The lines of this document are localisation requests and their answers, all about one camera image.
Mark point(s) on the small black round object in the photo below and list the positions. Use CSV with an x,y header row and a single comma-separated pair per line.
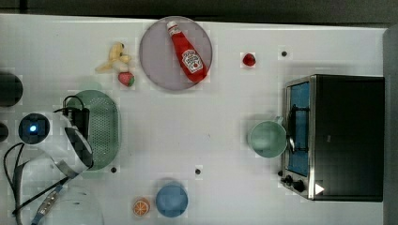
x,y
3,132

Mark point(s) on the large black round object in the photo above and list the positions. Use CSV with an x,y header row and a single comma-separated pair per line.
x,y
11,89

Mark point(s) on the small red toy fruit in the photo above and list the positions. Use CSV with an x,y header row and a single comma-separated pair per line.
x,y
249,60

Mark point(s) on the black toaster oven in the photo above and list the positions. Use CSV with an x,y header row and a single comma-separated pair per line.
x,y
335,133

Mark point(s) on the red toy strawberry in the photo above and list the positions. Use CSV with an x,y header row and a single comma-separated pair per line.
x,y
126,78

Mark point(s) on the blue bowl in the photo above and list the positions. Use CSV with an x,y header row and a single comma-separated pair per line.
x,y
172,200

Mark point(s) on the green mug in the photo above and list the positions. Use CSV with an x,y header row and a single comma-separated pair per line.
x,y
268,138

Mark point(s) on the red ketchup bottle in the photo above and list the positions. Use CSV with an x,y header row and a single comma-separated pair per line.
x,y
189,59

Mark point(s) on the purple round plate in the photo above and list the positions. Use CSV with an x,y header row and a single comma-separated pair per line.
x,y
157,53

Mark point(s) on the toy orange slice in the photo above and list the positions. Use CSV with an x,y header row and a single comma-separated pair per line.
x,y
141,207

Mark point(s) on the green perforated strainer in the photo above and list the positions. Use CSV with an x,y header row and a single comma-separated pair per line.
x,y
104,127

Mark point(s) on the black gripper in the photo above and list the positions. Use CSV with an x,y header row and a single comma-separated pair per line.
x,y
79,118

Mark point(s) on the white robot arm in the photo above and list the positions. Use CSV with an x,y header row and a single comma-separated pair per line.
x,y
41,190

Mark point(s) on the peeled toy banana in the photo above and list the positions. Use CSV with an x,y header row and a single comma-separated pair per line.
x,y
117,60

